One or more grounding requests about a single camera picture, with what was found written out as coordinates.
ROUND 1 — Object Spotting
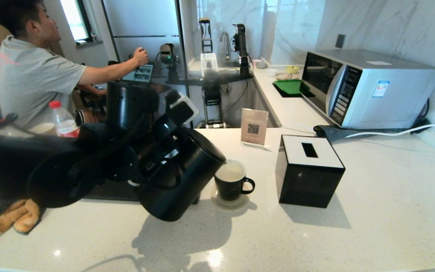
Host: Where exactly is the black electric kettle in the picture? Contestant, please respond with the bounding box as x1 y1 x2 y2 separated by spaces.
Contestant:
137 127 227 223

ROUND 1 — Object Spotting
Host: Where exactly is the black serving tray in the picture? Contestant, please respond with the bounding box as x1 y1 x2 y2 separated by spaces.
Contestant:
83 181 201 205

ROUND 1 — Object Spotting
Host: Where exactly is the black equipment stand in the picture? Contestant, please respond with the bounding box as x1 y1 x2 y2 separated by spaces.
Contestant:
165 73 256 129

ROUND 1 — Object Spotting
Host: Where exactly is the open laptop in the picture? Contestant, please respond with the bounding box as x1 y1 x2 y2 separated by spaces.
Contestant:
121 63 154 84

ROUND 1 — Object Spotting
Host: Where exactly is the black mug white inside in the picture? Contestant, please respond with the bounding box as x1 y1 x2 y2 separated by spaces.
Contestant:
214 159 256 201

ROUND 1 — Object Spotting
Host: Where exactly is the beige coaster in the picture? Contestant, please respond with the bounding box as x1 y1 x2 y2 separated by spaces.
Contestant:
211 184 250 209

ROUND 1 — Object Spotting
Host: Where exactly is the acrylic QR code sign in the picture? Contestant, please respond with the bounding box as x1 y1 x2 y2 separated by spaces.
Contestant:
240 108 270 148

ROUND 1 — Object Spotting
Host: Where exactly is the water bottle red cap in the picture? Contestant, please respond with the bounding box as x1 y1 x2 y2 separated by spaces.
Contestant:
49 100 80 139

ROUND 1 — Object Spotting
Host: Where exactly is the black ladder rack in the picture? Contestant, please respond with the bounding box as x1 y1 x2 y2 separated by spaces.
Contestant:
199 17 214 54

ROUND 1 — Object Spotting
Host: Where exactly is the chrome faucet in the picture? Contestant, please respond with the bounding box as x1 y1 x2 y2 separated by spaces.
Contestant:
220 32 232 62

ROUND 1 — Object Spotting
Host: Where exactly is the grey refrigerator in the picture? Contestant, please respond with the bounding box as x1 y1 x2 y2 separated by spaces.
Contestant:
102 0 194 129

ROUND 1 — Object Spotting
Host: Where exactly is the brown paper cup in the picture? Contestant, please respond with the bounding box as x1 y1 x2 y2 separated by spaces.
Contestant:
29 123 57 136

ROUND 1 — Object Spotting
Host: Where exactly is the green cutting board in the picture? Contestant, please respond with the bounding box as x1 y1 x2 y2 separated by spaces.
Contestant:
273 79 311 95

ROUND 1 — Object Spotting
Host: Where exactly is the grey and orange cloth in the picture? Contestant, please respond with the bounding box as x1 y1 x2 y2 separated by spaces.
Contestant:
0 199 42 235

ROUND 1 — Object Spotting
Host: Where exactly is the black flat tray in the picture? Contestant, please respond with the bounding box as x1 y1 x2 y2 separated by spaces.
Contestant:
272 83 315 99

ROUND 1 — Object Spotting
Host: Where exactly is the black tissue box white lid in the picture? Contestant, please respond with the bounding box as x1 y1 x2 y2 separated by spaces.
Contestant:
275 135 346 209

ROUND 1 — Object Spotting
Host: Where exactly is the person in grey t-shirt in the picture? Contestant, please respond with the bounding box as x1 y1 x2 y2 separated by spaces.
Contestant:
0 0 149 130

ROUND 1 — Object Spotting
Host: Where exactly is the window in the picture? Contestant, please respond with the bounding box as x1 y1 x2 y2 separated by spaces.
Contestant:
60 0 93 44

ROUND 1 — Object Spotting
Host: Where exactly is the silver microwave oven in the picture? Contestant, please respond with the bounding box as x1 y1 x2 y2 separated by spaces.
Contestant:
300 49 435 130

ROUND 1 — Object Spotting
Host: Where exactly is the white cable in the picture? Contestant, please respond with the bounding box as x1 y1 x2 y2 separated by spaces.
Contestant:
345 119 435 139

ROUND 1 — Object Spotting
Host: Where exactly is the black power cable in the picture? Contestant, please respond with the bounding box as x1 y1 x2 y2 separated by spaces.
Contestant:
410 99 435 131

